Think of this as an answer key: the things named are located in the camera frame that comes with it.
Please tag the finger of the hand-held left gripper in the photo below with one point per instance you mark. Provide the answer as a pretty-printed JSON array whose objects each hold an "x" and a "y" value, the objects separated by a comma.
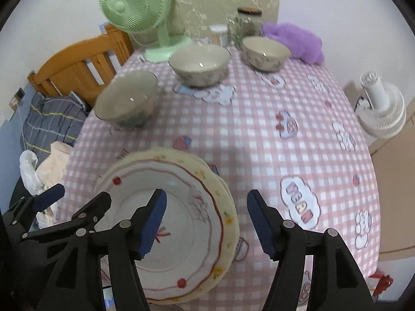
[
  {"x": 94, "y": 207},
  {"x": 50, "y": 196}
]

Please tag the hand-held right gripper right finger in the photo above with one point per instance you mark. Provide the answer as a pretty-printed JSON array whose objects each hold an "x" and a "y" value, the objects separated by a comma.
[{"x": 262, "y": 226}]

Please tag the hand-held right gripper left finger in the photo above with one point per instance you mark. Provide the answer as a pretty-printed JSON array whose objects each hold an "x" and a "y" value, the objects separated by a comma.
[{"x": 152, "y": 223}]

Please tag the large round floral plate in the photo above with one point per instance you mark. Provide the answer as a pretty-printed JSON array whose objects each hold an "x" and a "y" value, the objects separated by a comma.
[{"x": 237, "y": 223}]

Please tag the scalloped yellow floral plate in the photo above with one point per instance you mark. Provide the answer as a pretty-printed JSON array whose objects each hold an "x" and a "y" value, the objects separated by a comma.
[{"x": 228, "y": 222}]

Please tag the white red-rimmed deep plate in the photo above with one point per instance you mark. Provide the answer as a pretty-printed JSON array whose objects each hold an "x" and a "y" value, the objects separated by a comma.
[{"x": 188, "y": 220}]

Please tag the floral ceramic bowl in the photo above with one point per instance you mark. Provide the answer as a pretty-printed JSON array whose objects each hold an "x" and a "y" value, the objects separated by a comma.
[
  {"x": 199, "y": 60},
  {"x": 126, "y": 97},
  {"x": 266, "y": 51}
]

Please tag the peach cloth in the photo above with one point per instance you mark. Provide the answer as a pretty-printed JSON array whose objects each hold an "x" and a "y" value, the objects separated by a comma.
[{"x": 55, "y": 165}]

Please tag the white plastic bag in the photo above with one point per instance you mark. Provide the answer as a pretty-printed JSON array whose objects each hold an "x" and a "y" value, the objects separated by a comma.
[{"x": 29, "y": 171}]

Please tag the grey plaid pillow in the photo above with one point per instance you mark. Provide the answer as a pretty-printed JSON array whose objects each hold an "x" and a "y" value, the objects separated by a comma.
[{"x": 48, "y": 120}]

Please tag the pink checked printed tablecloth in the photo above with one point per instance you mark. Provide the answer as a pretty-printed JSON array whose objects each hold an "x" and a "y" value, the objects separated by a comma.
[{"x": 259, "y": 136}]

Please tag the wooden bed headboard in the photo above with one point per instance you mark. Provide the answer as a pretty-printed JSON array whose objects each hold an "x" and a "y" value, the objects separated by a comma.
[{"x": 71, "y": 68}]

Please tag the red printed bag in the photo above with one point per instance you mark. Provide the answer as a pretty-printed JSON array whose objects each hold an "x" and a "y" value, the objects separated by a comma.
[{"x": 382, "y": 285}]

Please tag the white desk fan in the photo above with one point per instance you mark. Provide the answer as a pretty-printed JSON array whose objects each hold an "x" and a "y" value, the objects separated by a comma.
[{"x": 385, "y": 110}]

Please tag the purple plush toy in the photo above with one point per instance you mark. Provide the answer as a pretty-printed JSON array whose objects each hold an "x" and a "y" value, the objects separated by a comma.
[{"x": 295, "y": 40}]

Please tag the cotton swab container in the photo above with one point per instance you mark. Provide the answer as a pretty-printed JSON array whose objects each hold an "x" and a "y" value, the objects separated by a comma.
[{"x": 218, "y": 34}]

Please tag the green desk fan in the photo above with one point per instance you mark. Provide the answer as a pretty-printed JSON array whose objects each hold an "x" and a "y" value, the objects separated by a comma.
[{"x": 123, "y": 6}]

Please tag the glass jar with dark lid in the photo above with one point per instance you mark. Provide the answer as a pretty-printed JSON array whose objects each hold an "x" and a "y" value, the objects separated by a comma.
[{"x": 249, "y": 22}]

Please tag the green patterned board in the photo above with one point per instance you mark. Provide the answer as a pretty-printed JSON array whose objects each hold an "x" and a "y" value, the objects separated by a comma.
[{"x": 210, "y": 0}]

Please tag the wall socket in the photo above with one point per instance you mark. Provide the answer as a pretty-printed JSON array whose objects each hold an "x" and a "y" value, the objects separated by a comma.
[{"x": 20, "y": 93}]

